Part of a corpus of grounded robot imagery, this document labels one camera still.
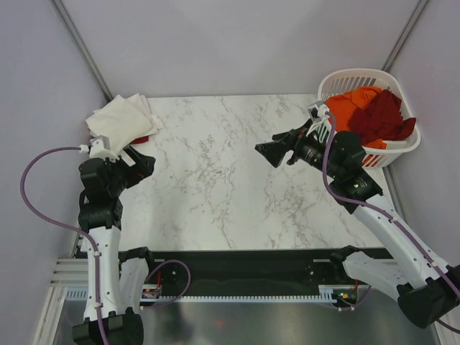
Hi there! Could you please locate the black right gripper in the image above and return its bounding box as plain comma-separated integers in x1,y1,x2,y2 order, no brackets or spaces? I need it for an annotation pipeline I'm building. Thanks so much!
255,118,342,179

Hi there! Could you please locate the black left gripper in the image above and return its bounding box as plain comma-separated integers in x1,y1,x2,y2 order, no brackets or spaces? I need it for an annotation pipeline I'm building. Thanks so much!
103,145,155,196

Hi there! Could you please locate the cream white t shirt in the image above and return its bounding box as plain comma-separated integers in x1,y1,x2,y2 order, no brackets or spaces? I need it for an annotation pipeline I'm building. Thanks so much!
86,93,152,154

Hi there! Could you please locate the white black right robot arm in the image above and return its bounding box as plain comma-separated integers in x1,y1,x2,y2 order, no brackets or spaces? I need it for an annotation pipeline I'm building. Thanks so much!
254,121,459,328

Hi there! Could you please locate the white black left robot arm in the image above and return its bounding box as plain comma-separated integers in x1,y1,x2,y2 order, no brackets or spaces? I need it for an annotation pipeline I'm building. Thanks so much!
72,146,158,344

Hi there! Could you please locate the folded red t shirt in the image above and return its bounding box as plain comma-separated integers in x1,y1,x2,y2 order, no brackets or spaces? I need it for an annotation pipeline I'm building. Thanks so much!
129,136,150,145

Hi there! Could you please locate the green t shirt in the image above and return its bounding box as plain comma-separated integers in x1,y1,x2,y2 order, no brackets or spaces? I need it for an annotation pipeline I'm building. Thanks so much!
316,120,331,144

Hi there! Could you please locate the folded white t shirt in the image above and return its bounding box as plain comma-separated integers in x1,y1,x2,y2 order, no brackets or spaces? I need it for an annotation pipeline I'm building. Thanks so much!
141,95,165,136

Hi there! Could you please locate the orange t shirt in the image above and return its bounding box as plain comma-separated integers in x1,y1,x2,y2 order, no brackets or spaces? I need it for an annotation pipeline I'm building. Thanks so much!
326,86,389,150

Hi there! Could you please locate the white plastic laundry basket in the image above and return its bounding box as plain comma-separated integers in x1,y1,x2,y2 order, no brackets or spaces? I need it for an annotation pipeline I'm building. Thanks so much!
318,68,420,167

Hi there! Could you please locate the dark red t shirt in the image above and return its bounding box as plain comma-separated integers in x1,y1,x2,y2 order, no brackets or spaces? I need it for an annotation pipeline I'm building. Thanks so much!
348,87,416,150

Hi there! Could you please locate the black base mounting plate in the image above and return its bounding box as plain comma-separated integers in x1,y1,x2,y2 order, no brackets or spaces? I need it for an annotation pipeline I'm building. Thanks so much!
147,249,355,297

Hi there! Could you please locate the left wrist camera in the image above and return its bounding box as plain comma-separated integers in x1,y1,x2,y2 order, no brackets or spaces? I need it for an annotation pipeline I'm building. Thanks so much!
89,136,119,162

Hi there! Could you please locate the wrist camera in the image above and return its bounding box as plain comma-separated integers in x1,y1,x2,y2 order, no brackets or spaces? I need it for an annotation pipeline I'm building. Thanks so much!
307,101,329,135
89,136,119,162

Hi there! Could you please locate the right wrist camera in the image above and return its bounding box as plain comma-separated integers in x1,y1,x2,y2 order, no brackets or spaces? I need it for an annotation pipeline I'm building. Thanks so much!
307,101,329,135

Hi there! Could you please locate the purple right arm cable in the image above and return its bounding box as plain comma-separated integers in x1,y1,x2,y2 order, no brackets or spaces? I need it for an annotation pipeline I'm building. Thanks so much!
321,109,460,334

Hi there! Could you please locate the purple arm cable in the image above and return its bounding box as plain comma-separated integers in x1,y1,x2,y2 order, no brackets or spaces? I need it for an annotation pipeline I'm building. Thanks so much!
20,144,191,345
321,109,460,334

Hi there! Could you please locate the aluminium frame rail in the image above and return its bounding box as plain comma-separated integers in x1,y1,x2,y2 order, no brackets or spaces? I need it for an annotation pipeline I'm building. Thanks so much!
50,257,443,288

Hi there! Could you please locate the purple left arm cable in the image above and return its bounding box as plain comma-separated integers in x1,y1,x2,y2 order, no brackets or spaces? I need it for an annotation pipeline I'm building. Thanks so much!
20,144,191,345

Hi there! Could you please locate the right corner metal post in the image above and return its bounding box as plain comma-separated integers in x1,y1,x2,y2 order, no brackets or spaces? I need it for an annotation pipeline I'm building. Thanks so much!
381,0,431,73

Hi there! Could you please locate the corner metal post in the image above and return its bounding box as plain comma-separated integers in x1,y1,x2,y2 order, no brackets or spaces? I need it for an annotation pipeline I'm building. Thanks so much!
50,0,114,102
381,0,431,73

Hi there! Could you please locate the white slotted cable duct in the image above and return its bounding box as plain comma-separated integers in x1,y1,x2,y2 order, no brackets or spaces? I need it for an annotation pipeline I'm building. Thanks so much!
66,283,364,302

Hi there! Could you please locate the left corner metal post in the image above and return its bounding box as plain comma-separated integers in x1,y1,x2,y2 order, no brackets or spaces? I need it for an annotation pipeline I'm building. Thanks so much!
50,0,114,102

